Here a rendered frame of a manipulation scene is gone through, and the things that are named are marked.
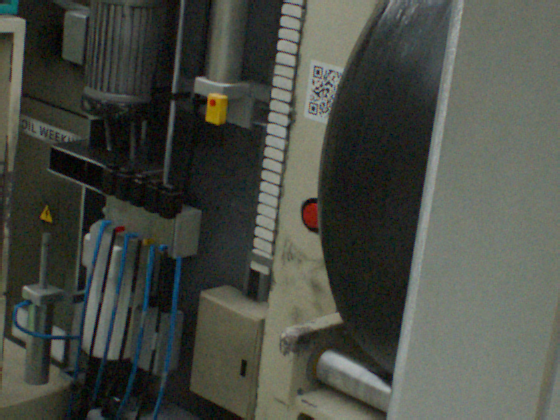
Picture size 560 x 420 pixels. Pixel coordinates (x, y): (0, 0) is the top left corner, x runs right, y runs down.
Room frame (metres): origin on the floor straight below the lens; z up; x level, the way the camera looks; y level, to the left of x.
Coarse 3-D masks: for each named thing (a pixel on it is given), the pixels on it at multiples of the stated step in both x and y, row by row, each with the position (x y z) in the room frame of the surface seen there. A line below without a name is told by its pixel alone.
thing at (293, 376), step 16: (320, 320) 1.51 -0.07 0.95; (336, 320) 1.52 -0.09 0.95; (288, 336) 1.46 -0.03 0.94; (304, 336) 1.46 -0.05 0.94; (320, 336) 1.49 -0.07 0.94; (336, 336) 1.51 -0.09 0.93; (288, 352) 1.46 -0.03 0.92; (304, 352) 1.47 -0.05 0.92; (352, 352) 1.54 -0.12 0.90; (288, 368) 1.45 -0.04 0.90; (304, 368) 1.47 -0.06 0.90; (384, 368) 1.60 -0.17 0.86; (288, 384) 1.45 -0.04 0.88; (304, 384) 1.47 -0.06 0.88; (320, 384) 1.49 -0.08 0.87; (288, 400) 1.45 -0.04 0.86
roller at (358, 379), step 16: (320, 352) 1.48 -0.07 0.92; (336, 352) 1.48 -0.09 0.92; (320, 368) 1.47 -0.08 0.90; (336, 368) 1.46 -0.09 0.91; (352, 368) 1.45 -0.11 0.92; (368, 368) 1.44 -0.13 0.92; (336, 384) 1.45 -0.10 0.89; (352, 384) 1.44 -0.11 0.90; (368, 384) 1.42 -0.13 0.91; (384, 384) 1.41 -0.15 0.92; (368, 400) 1.42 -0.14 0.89; (384, 400) 1.40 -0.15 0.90
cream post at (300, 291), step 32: (320, 0) 1.62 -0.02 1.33; (352, 0) 1.59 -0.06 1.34; (320, 32) 1.61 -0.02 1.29; (352, 32) 1.58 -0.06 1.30; (320, 128) 1.60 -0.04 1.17; (288, 160) 1.63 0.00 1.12; (320, 160) 1.60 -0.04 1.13; (288, 192) 1.63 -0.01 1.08; (288, 224) 1.62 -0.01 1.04; (288, 256) 1.62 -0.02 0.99; (320, 256) 1.58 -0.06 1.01; (288, 288) 1.61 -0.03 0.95; (320, 288) 1.58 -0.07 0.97; (288, 320) 1.61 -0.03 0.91; (256, 416) 1.63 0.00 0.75
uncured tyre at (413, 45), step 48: (384, 0) 1.39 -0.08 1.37; (432, 0) 1.33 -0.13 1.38; (384, 48) 1.32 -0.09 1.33; (432, 48) 1.29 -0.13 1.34; (336, 96) 1.37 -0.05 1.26; (384, 96) 1.29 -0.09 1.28; (432, 96) 1.26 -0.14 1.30; (336, 144) 1.32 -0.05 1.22; (384, 144) 1.28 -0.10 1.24; (336, 192) 1.31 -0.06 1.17; (384, 192) 1.26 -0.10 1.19; (336, 240) 1.31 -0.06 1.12; (384, 240) 1.26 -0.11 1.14; (336, 288) 1.34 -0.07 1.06; (384, 288) 1.28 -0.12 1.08; (384, 336) 1.31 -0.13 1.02
